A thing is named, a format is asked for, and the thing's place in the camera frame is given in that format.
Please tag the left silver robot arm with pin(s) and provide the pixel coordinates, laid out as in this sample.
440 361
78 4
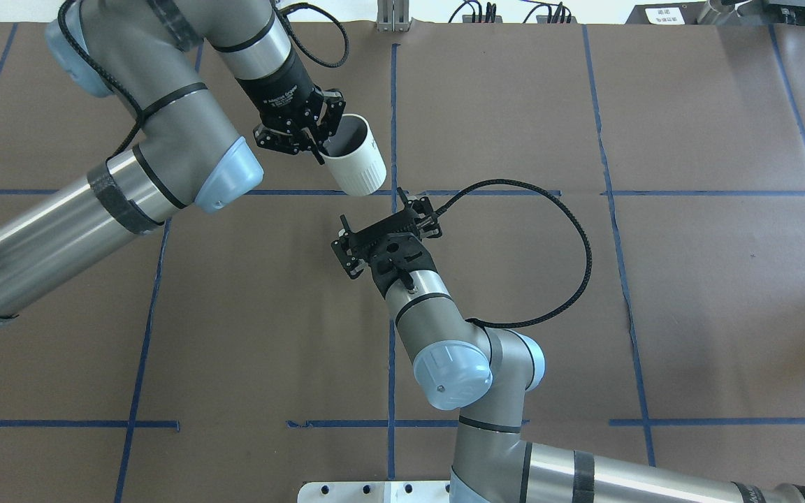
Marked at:
182 149

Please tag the aluminium extrusion post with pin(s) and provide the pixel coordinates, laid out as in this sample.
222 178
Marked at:
393 16

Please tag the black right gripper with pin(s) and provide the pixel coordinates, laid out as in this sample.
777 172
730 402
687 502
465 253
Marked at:
344 253

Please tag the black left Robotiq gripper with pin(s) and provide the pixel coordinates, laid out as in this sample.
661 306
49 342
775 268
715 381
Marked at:
282 89

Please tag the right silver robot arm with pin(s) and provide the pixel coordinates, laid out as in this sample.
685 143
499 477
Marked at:
484 370

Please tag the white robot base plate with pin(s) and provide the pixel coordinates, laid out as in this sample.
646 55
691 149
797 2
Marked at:
375 491

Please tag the grey labelled control box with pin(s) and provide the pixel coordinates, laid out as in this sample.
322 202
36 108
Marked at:
666 14

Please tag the white ribbed HOME mug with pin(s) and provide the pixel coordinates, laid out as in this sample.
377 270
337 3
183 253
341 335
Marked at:
353 158

